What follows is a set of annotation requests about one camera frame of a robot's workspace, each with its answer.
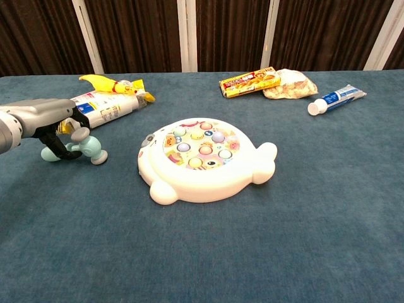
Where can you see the grey and black left robot hand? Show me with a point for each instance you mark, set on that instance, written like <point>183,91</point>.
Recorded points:
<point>44,112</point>

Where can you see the mint green toy hammer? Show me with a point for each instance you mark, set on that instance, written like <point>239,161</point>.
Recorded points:
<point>91,147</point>

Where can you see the white whack-a-mole toy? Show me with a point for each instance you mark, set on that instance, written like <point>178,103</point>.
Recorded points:
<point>205,184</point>

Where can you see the white and yellow snack package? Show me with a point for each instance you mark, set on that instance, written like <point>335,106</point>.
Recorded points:
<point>107,109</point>

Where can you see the dark brown curtain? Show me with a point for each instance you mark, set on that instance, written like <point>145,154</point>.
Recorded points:
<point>139,31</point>

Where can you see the yellow curry box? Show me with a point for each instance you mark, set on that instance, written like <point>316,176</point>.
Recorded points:
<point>249,82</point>

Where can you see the blue velvet table cloth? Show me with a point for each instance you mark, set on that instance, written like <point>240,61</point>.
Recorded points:
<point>202,252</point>

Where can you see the clear bag of snacks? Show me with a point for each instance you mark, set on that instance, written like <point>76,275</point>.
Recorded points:
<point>293,85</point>

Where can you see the white and blue toothpaste tube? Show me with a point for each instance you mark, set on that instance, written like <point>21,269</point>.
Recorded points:
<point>337,98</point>

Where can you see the white slanted frame post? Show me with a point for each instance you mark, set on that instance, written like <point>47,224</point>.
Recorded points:
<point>88,38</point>

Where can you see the white double frame post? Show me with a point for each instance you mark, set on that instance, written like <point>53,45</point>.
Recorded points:
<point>187,34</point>

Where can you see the white narrow frame post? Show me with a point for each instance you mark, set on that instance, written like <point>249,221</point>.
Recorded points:
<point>270,34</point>

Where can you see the white wide frame post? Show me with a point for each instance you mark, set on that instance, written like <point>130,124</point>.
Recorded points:
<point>383,34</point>

